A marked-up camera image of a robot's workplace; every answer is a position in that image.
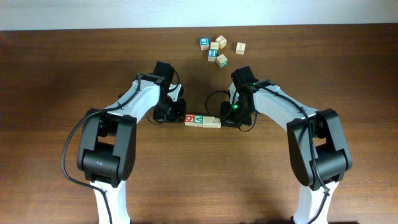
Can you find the wooden block blue 2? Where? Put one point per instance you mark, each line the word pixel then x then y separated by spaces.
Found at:
pixel 212 55

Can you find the wooden block yellow side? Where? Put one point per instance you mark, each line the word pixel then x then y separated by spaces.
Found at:
pixel 222 42

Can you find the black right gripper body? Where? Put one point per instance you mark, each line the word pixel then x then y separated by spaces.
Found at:
pixel 235 114

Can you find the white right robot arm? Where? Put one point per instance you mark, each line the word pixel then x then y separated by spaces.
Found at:
pixel 318 150

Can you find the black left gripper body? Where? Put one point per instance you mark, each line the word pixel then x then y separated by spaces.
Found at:
pixel 168 111

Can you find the wooden block blue top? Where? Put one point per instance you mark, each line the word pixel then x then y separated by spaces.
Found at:
pixel 204 43

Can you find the plain wooden block far right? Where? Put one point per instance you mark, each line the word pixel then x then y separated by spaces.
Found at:
pixel 240 48

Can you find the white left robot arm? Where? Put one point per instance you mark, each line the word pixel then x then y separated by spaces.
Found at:
pixel 107 149

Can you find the wooden block green V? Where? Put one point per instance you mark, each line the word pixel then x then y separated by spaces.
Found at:
pixel 198 120

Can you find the wooden block dark green side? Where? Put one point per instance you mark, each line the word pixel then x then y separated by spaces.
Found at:
pixel 214 46

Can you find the wooden block number 8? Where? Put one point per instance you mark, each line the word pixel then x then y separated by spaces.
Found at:
pixel 207 121

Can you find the wooden block with animal drawing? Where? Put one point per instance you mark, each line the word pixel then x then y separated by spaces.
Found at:
pixel 216 123

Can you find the wooden block J green N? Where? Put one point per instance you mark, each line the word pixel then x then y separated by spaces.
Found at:
pixel 221 60

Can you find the wooden block red Q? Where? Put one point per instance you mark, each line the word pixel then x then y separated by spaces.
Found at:
pixel 189 119

